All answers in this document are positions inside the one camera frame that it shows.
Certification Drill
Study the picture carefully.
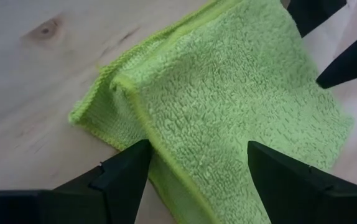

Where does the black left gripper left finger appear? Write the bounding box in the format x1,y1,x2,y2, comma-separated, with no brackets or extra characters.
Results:
0,139,153,224

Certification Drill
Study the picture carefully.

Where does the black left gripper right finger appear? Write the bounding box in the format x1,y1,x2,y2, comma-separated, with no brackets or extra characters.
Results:
247,140,357,224

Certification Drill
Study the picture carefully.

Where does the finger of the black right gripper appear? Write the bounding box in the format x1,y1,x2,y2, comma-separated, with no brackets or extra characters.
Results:
287,0,348,38
315,21,357,90

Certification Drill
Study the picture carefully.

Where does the lime green microfiber towel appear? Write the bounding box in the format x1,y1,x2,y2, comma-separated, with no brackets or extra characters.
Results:
68,0,355,224

